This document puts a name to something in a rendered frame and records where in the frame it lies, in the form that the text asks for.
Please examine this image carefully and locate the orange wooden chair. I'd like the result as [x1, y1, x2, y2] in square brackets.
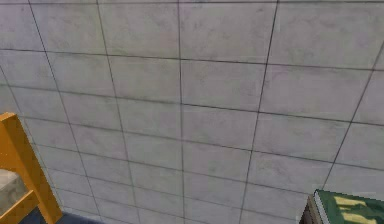
[0, 112, 64, 224]

